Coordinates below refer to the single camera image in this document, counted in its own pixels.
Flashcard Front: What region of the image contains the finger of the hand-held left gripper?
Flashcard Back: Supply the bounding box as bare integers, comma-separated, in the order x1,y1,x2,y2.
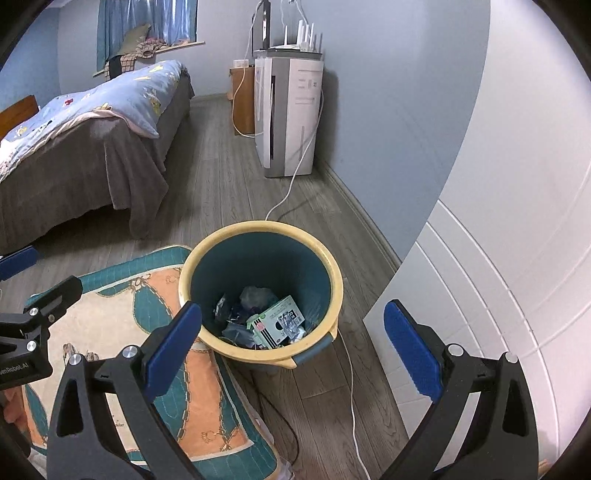
25,276,84,330
0,246,38,281

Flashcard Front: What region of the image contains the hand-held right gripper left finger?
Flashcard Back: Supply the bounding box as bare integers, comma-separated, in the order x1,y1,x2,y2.
46,301,204,480

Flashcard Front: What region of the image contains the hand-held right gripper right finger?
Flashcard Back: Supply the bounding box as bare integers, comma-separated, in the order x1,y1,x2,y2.
383,299,539,480

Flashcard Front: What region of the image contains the blue face mask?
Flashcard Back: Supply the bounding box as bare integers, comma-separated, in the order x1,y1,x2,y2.
222,323,256,347

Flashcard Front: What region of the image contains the clear plastic bag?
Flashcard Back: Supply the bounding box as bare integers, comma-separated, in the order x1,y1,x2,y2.
239,285,276,311

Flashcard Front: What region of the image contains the green white striped box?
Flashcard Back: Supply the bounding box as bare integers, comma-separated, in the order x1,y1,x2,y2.
246,295,307,350

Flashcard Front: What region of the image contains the teal bin with yellow rim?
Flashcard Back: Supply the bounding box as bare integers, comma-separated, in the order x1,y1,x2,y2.
178,220,345,374

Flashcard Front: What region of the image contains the teal orange patterned cushion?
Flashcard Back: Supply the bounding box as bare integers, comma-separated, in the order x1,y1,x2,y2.
23,244,282,477

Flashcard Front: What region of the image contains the bed with grey blanket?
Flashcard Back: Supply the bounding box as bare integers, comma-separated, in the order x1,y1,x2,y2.
0,73,195,256

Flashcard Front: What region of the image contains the wooden bed headboard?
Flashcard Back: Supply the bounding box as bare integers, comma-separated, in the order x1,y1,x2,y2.
0,95,38,140

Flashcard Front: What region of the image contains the blue cartoon print quilt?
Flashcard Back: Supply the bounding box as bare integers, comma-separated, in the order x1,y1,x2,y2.
0,60,184,184

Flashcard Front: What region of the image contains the white panelled wardrobe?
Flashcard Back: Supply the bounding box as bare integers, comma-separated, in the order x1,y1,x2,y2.
362,0,591,480

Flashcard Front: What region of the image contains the dark checked cloth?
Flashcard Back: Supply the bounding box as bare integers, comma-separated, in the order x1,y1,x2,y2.
105,54,136,80

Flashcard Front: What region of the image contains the white air purifier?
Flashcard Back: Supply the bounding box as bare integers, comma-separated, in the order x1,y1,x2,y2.
253,50,325,179

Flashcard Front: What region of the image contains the plaid cloth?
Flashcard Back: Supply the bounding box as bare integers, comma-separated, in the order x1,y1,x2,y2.
134,39,172,61

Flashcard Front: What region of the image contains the wooden cabinet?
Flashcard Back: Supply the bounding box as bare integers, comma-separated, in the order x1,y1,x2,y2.
228,65,257,136

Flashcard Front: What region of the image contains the olive cushion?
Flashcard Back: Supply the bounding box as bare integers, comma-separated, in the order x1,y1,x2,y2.
119,24,153,56

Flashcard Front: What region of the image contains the blue curtain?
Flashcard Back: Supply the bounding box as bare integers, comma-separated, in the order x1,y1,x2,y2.
96,0,199,73

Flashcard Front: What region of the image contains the wooden window sill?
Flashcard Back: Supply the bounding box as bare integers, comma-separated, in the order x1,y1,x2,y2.
92,40,206,78

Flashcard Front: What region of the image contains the white router with antennas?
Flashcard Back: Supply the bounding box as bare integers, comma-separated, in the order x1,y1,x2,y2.
267,20,323,55

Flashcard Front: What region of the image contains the black flat monitor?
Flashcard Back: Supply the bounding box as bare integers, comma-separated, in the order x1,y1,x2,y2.
256,0,273,50

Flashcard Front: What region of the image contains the white floor cable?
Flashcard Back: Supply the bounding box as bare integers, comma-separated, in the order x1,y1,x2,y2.
338,337,371,480

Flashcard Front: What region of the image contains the black floor cable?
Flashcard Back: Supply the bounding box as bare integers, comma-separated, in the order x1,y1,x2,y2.
249,369,302,468

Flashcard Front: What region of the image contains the white purifier cable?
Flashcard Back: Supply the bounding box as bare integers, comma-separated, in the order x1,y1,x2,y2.
264,85,325,223

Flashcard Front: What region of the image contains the white monitor cable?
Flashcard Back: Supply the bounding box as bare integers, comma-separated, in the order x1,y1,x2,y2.
230,16,258,137

